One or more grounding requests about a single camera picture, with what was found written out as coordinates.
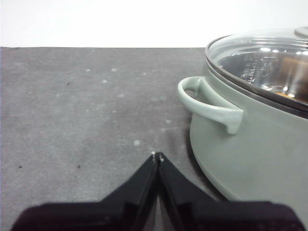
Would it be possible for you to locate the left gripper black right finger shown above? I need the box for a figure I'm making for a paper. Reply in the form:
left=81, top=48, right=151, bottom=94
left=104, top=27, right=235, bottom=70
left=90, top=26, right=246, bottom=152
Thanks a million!
left=158, top=152, right=307, bottom=231

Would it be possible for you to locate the glass lid with green knob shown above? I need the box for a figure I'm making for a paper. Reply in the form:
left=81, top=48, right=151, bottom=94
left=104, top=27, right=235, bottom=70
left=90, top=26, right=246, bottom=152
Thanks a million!
left=206, top=25, right=308, bottom=106

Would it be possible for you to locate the pale green electric steamer pot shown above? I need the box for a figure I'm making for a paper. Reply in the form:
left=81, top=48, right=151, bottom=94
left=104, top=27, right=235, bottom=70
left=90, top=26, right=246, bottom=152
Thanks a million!
left=177, top=36, right=308, bottom=207

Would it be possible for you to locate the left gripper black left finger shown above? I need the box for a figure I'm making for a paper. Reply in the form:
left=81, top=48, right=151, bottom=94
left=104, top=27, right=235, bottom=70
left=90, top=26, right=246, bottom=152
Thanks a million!
left=11, top=153, right=160, bottom=231

